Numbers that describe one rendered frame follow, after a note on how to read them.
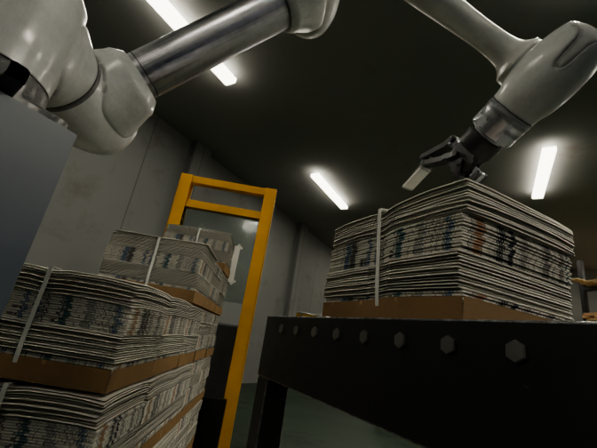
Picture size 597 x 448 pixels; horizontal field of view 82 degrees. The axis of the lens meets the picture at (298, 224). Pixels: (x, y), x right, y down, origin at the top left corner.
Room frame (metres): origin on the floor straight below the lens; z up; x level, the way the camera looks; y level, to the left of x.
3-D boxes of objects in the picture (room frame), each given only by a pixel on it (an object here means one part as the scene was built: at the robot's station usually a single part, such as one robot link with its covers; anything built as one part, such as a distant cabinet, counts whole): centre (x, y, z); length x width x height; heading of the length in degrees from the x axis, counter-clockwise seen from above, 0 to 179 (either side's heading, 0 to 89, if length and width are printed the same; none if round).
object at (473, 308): (0.59, -0.34, 0.83); 0.29 x 0.16 x 0.04; 114
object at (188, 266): (1.47, 0.54, 0.95); 0.38 x 0.29 x 0.23; 92
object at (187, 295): (1.47, 0.54, 0.86); 0.38 x 0.29 x 0.04; 92
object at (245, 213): (2.49, 0.59, 1.62); 0.75 x 0.06 x 0.06; 93
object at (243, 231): (2.51, 0.59, 1.27); 0.57 x 0.01 x 0.65; 93
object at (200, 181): (2.49, 0.59, 1.82); 0.75 x 0.06 x 0.06; 93
